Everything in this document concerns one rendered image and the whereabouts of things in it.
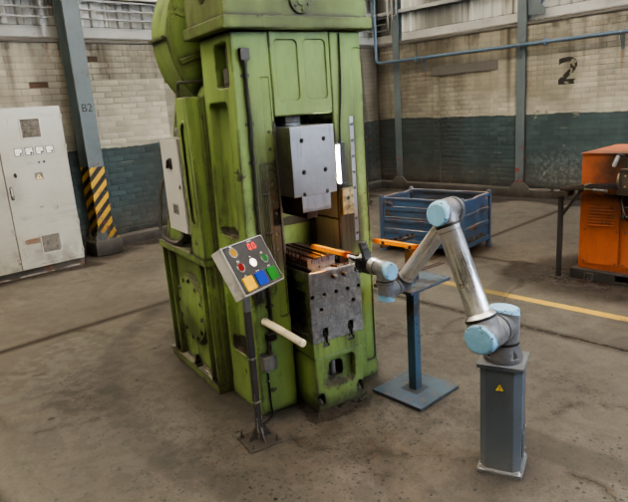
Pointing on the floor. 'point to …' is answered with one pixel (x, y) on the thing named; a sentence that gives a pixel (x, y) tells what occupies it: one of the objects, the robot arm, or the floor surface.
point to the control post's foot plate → (259, 439)
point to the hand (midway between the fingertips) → (349, 254)
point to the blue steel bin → (389, 217)
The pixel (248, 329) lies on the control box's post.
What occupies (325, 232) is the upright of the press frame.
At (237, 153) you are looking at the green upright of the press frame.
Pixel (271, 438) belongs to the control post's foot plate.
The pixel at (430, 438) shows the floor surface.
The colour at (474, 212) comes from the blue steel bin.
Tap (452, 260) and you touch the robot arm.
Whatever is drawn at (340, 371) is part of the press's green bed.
